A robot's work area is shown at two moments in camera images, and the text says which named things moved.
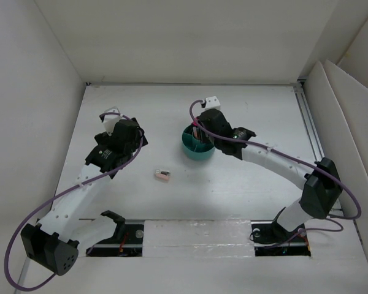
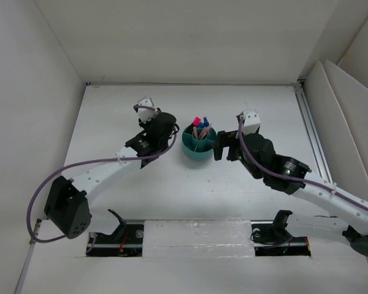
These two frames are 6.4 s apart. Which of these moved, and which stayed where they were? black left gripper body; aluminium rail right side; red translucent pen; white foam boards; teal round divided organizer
Moved: black left gripper body; red translucent pen
Stayed: teal round divided organizer; white foam boards; aluminium rail right side
